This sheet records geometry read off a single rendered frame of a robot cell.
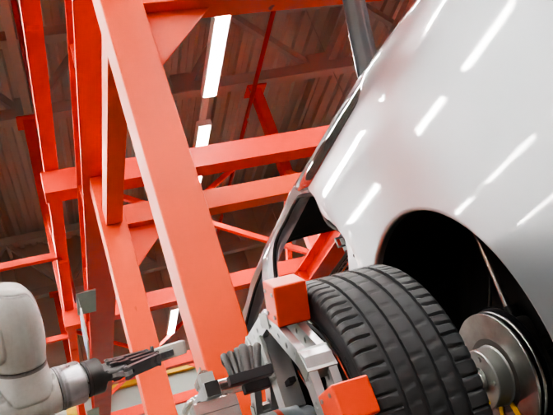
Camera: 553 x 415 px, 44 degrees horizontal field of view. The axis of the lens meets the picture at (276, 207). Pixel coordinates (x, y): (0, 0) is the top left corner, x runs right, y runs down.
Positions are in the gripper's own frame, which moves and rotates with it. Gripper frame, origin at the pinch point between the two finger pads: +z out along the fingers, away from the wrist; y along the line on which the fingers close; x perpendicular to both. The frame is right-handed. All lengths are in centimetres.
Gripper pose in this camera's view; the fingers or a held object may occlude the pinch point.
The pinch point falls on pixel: (170, 350)
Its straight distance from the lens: 160.0
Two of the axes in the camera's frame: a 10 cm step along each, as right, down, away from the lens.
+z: 8.1, -1.9, 5.5
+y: -5.6, 0.3, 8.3
